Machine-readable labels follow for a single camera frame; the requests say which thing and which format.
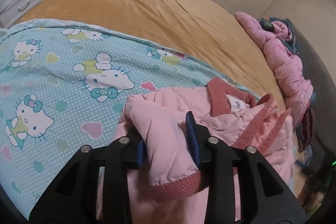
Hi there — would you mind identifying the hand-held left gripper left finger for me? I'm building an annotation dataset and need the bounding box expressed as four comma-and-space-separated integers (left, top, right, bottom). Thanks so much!
29, 127, 145, 224

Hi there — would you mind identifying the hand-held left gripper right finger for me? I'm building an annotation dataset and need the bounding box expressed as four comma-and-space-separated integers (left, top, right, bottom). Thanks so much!
185, 111, 307, 224

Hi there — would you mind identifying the pink quilted jacket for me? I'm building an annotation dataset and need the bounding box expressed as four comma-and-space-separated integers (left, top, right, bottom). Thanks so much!
96, 77, 297, 224

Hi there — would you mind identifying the dark striped cloth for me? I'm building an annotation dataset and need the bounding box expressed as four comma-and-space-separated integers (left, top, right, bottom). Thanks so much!
296, 107, 317, 152

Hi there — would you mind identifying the dark grey headboard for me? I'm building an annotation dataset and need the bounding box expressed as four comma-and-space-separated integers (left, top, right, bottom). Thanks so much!
291, 27, 336, 161

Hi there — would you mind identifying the pink puffer coat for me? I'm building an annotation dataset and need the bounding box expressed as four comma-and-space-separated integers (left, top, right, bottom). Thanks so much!
234, 11, 314, 130

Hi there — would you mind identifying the blue cartoon cat blanket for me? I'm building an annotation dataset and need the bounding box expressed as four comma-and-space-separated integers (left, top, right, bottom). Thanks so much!
0, 18, 263, 219

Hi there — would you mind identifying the tan bed cover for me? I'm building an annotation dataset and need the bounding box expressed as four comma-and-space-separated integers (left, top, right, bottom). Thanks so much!
18, 0, 286, 111

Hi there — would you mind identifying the dark blue patterned cloth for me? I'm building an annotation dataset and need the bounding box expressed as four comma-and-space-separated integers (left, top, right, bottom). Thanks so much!
259, 17, 302, 56

